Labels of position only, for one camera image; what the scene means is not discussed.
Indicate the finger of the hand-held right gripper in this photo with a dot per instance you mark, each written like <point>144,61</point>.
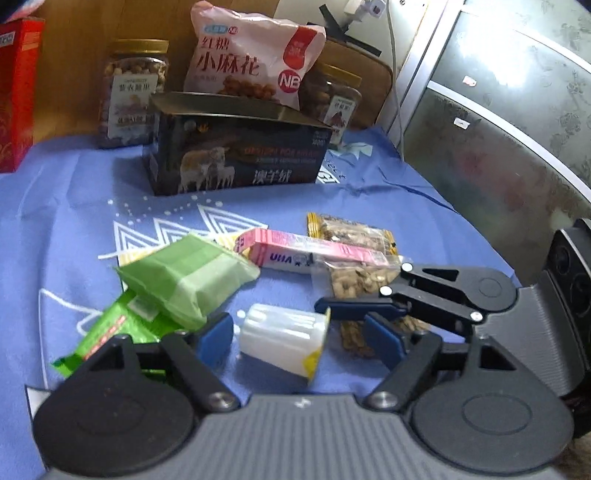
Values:
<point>351,307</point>
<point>455,331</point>

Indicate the pink Uha candy box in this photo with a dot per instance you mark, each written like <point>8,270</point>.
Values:
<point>295,251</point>

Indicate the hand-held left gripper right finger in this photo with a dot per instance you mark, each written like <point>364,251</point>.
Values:
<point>384,344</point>

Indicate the gold-lid pecan jar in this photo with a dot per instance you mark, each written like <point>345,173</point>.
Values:
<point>339,104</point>

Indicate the white jelly cup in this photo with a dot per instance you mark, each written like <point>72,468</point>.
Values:
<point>281,339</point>

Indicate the wooden board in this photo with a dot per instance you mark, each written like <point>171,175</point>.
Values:
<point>83,27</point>

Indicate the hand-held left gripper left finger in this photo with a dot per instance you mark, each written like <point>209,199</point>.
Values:
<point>216,340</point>

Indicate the frosted glass door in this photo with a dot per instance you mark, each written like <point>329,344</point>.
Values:
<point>498,115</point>

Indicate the gold-lid cashew jar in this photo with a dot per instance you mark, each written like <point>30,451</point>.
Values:
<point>131,92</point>

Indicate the pink snack bag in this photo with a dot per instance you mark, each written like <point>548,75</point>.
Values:
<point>249,55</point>

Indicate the pale green snack packet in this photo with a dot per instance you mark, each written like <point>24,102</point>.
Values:
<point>189,277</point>

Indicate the black tape strip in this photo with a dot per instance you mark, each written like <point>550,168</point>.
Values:
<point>351,30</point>

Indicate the red gift box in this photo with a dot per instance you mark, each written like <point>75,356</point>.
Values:
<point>16,97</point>

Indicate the dark cardboard box sheep print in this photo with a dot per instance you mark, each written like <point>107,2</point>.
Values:
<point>235,152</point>

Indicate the clear nut packet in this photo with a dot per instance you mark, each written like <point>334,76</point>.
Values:
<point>355,279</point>

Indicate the yellow-edged nut bar packet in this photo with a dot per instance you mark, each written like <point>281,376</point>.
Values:
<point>351,228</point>

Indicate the printed blue cloth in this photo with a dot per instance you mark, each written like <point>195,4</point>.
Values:
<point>69,217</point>

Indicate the bright green snack packet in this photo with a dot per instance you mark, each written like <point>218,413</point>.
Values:
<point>120,330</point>

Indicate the white power strip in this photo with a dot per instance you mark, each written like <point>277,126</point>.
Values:
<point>364,7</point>

